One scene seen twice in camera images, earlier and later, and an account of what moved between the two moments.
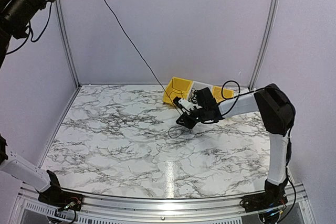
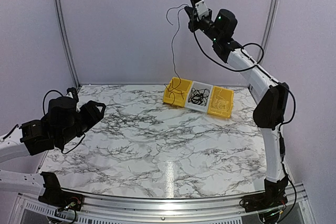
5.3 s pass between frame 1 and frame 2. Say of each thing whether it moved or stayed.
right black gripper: moved
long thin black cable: moved
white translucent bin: stayed
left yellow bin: stayed
